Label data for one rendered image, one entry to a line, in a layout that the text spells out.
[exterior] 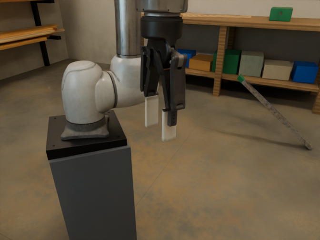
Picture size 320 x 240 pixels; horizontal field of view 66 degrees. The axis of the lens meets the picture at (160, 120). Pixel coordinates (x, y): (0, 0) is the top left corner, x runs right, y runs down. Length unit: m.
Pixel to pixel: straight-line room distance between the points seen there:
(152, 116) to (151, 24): 0.20
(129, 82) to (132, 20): 0.23
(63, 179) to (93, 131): 0.21
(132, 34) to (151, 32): 0.54
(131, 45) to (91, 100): 0.26
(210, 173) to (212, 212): 0.34
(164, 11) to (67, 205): 0.88
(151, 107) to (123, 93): 0.46
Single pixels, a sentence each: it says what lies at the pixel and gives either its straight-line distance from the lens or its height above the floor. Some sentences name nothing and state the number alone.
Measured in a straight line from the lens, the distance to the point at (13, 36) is 3.70.
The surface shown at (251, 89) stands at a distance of 2.11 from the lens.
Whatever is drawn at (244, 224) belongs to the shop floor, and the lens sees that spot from 1.56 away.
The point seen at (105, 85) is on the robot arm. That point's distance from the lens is 0.96.
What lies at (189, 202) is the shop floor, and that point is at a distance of 1.60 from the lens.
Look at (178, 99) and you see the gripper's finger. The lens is 0.44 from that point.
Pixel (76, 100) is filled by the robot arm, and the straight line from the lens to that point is 0.95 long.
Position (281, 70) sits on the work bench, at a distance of 3.04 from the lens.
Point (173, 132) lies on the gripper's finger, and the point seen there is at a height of 0.90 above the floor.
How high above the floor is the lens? 1.16
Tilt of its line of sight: 28 degrees down
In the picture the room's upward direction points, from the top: straight up
